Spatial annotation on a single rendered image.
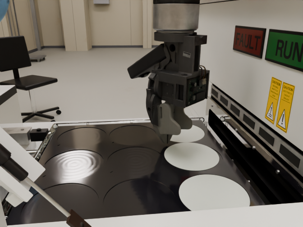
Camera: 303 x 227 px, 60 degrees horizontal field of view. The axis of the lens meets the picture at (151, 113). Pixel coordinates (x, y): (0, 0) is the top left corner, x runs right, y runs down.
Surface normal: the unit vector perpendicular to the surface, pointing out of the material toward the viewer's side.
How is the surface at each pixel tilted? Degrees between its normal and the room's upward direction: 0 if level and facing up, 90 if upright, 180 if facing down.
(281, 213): 0
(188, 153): 1
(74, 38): 90
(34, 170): 66
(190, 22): 91
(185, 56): 90
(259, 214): 0
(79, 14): 90
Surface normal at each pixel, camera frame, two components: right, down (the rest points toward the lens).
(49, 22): 0.05, 0.36
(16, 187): 0.65, -0.15
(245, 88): -0.99, 0.04
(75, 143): 0.00, -0.93
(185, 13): 0.29, 0.34
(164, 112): -0.68, 0.31
